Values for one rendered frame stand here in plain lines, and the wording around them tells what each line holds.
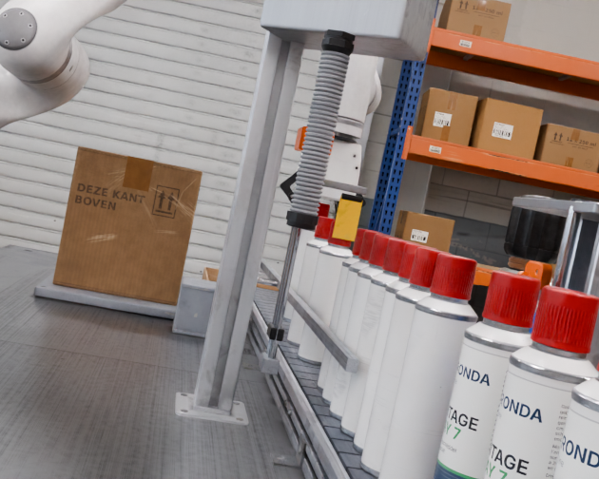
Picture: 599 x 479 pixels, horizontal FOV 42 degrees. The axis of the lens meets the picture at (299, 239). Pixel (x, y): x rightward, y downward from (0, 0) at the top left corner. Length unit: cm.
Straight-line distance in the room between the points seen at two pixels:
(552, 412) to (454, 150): 434
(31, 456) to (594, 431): 52
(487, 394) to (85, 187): 113
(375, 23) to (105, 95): 475
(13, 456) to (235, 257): 34
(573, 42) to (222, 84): 249
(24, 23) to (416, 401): 93
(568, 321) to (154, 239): 115
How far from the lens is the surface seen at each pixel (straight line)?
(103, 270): 154
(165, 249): 153
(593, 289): 57
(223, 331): 95
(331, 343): 85
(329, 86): 82
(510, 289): 53
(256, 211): 93
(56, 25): 134
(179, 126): 542
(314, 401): 91
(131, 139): 547
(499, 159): 483
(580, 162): 510
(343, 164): 128
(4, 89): 145
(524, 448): 47
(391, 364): 69
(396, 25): 83
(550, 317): 47
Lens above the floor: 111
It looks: 3 degrees down
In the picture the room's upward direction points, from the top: 12 degrees clockwise
